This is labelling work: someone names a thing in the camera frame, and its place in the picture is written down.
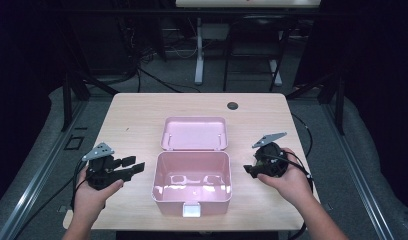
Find person's right hand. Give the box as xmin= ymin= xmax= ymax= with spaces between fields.
xmin=257 ymin=147 xmax=315 ymax=205

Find pink storage box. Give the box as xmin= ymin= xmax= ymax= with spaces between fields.
xmin=151 ymin=115 xmax=233 ymax=218

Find black frame strut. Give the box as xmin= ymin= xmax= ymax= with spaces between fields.
xmin=286 ymin=71 xmax=346 ymax=136
xmin=60 ymin=71 xmax=120 ymax=132

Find metal floor rail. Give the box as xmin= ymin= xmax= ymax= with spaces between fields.
xmin=0 ymin=99 xmax=90 ymax=240
xmin=321 ymin=103 xmax=396 ymax=240

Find white desk leg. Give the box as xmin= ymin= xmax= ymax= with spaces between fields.
xmin=269 ymin=59 xmax=283 ymax=87
xmin=194 ymin=17 xmax=205 ymax=86

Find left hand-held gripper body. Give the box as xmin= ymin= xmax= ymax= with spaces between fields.
xmin=81 ymin=142 xmax=131 ymax=191

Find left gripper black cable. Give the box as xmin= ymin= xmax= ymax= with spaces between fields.
xmin=70 ymin=158 xmax=90 ymax=212

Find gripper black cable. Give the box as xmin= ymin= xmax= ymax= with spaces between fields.
xmin=70 ymin=158 xmax=90 ymax=212
xmin=271 ymin=153 xmax=315 ymax=240

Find white box under desk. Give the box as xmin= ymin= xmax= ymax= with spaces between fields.
xmin=201 ymin=23 xmax=230 ymax=41

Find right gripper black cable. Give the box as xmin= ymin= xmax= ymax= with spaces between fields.
xmin=271 ymin=153 xmax=315 ymax=240

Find black floor cable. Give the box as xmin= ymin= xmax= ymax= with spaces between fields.
xmin=13 ymin=159 xmax=90 ymax=240
xmin=136 ymin=66 xmax=201 ymax=94
xmin=291 ymin=113 xmax=314 ymax=158

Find person's left hand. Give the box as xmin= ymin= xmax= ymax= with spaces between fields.
xmin=73 ymin=166 xmax=125 ymax=228

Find black chair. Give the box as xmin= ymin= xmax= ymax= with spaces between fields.
xmin=222 ymin=14 xmax=293 ymax=93

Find white desk top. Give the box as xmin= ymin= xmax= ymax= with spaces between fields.
xmin=175 ymin=0 xmax=321 ymax=8

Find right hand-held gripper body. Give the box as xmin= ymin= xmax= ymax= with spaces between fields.
xmin=251 ymin=132 xmax=288 ymax=178

